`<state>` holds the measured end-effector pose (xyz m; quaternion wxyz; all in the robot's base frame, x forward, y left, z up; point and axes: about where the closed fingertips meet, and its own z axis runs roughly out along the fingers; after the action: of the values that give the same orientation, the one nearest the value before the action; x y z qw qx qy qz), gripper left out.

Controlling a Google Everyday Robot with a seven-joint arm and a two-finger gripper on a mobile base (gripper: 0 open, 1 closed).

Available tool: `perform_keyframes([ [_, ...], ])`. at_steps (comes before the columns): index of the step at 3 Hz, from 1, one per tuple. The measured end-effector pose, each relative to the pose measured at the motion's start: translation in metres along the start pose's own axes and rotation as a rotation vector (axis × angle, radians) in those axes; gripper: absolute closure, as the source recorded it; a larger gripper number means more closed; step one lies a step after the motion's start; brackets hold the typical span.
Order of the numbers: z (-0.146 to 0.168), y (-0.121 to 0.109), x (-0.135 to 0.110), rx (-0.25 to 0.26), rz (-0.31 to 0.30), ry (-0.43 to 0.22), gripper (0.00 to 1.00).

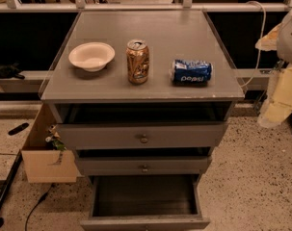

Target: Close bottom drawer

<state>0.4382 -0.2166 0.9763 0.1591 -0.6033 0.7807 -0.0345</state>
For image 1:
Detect grey top drawer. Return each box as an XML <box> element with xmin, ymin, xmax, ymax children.
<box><xmin>59</xmin><ymin>102</ymin><xmax>227</xmax><ymax>150</ymax></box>

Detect metal frame rail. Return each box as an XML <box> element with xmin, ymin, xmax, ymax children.
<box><xmin>0</xmin><ymin>2</ymin><xmax>290</xmax><ymax>13</ymax></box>

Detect black remote on floor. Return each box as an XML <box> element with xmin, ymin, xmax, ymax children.
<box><xmin>8</xmin><ymin>122</ymin><xmax>29</xmax><ymax>136</ymax></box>

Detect items in cardboard box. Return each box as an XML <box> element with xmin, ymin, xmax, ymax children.
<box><xmin>45</xmin><ymin>125</ymin><xmax>66</xmax><ymax>151</ymax></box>

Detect grey drawer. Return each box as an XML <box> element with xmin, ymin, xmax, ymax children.
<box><xmin>80</xmin><ymin>175</ymin><xmax>210</xmax><ymax>231</ymax></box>
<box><xmin>59</xmin><ymin>102</ymin><xmax>227</xmax><ymax>150</ymax></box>
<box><xmin>75</xmin><ymin>147</ymin><xmax>212</xmax><ymax>176</ymax></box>

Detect grey bottom drawer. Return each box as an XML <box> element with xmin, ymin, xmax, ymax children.
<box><xmin>80</xmin><ymin>175</ymin><xmax>210</xmax><ymax>231</ymax></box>

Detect grey drawer cabinet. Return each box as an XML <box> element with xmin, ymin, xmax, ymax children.
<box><xmin>41</xmin><ymin>11</ymin><xmax>244</xmax><ymax>176</ymax></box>

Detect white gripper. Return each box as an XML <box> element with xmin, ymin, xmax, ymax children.
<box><xmin>257</xmin><ymin>64</ymin><xmax>292</xmax><ymax>128</ymax></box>

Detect white paper bowl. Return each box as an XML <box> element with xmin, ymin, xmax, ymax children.
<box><xmin>68</xmin><ymin>42</ymin><xmax>115</xmax><ymax>72</ymax></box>

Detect cardboard box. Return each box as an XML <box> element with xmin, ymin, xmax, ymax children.
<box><xmin>21</xmin><ymin>105</ymin><xmax>78</xmax><ymax>183</ymax></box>

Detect grey middle drawer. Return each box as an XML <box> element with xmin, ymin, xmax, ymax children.
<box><xmin>75</xmin><ymin>147</ymin><xmax>212</xmax><ymax>176</ymax></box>

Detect gold soda can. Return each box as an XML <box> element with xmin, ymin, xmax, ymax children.
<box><xmin>126</xmin><ymin>39</ymin><xmax>149</xmax><ymax>85</ymax></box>

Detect crushed blue pepsi can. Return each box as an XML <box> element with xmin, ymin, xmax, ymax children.
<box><xmin>171</xmin><ymin>59</ymin><xmax>212</xmax><ymax>84</ymax></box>

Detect white cable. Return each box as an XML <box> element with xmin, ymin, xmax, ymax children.
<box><xmin>240</xmin><ymin>0</ymin><xmax>268</xmax><ymax>89</ymax></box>

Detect black object on rail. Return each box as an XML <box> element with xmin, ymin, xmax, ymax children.
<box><xmin>0</xmin><ymin>63</ymin><xmax>25</xmax><ymax>79</ymax></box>

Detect black floor cable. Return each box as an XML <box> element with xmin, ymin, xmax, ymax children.
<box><xmin>24</xmin><ymin>183</ymin><xmax>54</xmax><ymax>231</ymax></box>

